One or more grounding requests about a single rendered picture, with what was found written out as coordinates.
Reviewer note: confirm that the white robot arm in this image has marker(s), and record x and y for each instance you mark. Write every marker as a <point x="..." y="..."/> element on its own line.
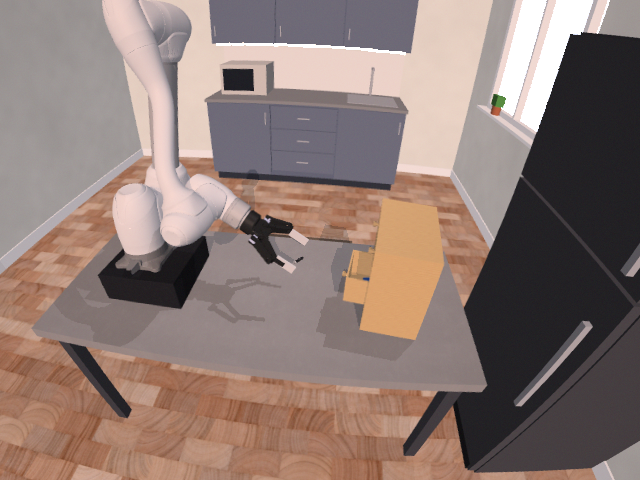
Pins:
<point x="141" y="30"/>

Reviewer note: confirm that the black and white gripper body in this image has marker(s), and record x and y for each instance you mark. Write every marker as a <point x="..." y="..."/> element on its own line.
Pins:
<point x="249" y="225"/>

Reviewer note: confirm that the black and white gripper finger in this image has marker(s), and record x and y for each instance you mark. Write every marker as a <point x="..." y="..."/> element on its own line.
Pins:
<point x="265" y="249"/>
<point x="283" y="228"/>

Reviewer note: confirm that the small wooden chest of drawers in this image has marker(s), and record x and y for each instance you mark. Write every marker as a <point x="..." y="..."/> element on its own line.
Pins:
<point x="407" y="264"/>

